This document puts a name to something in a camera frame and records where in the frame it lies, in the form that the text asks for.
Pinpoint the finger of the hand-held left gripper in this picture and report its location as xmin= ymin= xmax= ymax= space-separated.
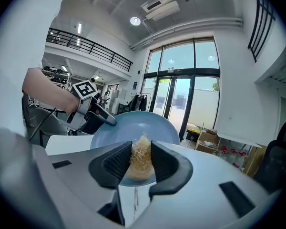
xmin=86 ymin=101 xmax=117 ymax=126
xmin=82 ymin=114 xmax=103 ymax=135

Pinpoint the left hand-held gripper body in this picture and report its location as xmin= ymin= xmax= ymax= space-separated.
xmin=66 ymin=80 xmax=99 ymax=131

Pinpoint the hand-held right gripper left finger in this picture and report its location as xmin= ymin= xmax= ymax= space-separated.
xmin=88 ymin=140 xmax=133 ymax=190

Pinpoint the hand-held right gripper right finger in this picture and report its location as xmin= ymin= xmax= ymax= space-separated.
xmin=148 ymin=139 xmax=194 ymax=201

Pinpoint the big blue plate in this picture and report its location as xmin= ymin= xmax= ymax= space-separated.
xmin=90 ymin=111 xmax=181 ymax=188

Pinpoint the tan fibrous food piece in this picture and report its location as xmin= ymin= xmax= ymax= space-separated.
xmin=125 ymin=132 xmax=155 ymax=182

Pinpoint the person's left forearm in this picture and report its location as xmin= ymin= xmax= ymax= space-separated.
xmin=21 ymin=67 xmax=81 ymax=115

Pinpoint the black low shelf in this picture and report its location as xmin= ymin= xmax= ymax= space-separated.
xmin=117 ymin=103 xmax=129 ymax=115

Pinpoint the shelf with black helmets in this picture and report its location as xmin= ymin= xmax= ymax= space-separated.
xmin=41 ymin=65 xmax=71 ymax=87

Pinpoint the large cardboard box yellow label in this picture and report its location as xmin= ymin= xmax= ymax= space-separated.
xmin=194 ymin=139 xmax=220 ymax=155

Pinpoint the clothes rack with garments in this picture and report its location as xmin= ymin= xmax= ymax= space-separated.
xmin=126 ymin=93 xmax=151 ymax=112

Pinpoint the grey plastic chair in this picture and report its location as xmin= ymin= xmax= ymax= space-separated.
xmin=22 ymin=92 xmax=91 ymax=143

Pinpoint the black bin with yellow lid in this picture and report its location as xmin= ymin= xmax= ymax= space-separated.
xmin=185 ymin=127 xmax=201 ymax=142

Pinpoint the open cardboard box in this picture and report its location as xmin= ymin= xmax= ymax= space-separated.
xmin=198 ymin=130 xmax=219 ymax=143

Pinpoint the clear water jug red cap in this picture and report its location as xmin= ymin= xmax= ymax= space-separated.
xmin=232 ymin=151 xmax=251 ymax=169
xmin=217 ymin=145 xmax=229 ymax=158
xmin=228 ymin=147 xmax=241 ymax=163

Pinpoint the black mezzanine railing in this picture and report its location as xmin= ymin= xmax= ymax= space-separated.
xmin=247 ymin=0 xmax=276 ymax=63
xmin=46 ymin=27 xmax=133 ymax=73

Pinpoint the glass entrance door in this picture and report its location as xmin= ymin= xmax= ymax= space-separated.
xmin=143 ymin=36 xmax=221 ymax=140

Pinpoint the person's white shirt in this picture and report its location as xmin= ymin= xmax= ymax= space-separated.
xmin=0 ymin=0 xmax=70 ymax=229

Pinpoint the black mesh office chair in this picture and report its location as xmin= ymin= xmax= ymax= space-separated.
xmin=253 ymin=120 xmax=286 ymax=194

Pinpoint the white ceiling air conditioner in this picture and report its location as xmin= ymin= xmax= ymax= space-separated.
xmin=140 ymin=0 xmax=181 ymax=21

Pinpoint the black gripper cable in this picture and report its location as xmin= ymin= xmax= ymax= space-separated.
xmin=28 ymin=107 xmax=59 ymax=142

